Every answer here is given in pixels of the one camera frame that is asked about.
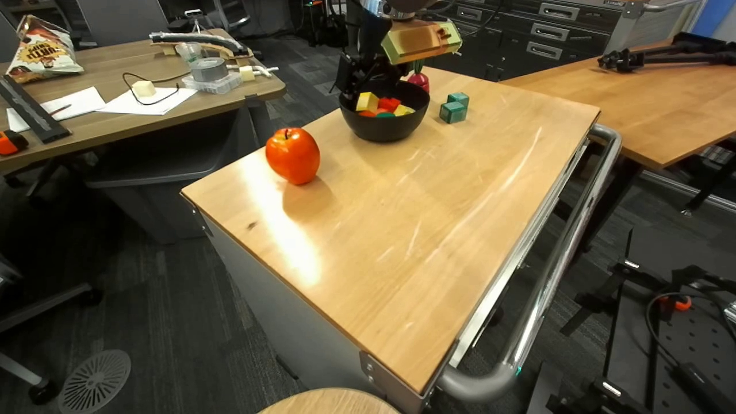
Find teal wooden rectangular block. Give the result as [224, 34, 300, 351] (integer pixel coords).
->
[445, 93, 469, 109]

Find red apple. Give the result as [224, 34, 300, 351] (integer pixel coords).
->
[264, 127, 319, 186]

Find black bowl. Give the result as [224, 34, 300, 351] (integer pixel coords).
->
[337, 80, 430, 143]

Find grey tape roll container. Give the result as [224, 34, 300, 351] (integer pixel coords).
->
[181, 57, 242, 95]

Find round wooden stool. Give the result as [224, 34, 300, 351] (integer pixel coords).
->
[260, 389, 400, 414]

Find black keyboard bar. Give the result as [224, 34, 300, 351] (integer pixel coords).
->
[0, 76, 68, 143]

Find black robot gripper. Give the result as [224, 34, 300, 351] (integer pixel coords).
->
[333, 30, 407, 95]

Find white paper sheets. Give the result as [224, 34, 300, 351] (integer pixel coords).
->
[42, 87, 192, 121]

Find snack chips bag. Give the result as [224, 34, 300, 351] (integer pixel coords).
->
[7, 14, 83, 82]

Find yellow wooden cube block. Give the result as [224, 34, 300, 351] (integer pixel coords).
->
[393, 104, 415, 118]

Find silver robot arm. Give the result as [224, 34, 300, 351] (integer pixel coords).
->
[333, 0, 435, 97]

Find black drawer cabinet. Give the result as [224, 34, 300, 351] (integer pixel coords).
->
[427, 0, 694, 80]

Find wooden office desk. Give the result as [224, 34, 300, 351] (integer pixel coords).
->
[0, 42, 285, 175]

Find red toy radish green leaves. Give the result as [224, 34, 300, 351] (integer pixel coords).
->
[407, 71, 430, 93]

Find red wooden block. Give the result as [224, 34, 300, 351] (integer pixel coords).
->
[377, 97, 400, 112]

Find steel cart handle bar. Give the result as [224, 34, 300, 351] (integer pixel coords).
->
[433, 125, 621, 402]

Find teal wooden cube block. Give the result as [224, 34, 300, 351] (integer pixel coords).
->
[439, 102, 466, 125]

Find grey curved headband device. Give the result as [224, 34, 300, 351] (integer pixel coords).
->
[147, 33, 247, 55]

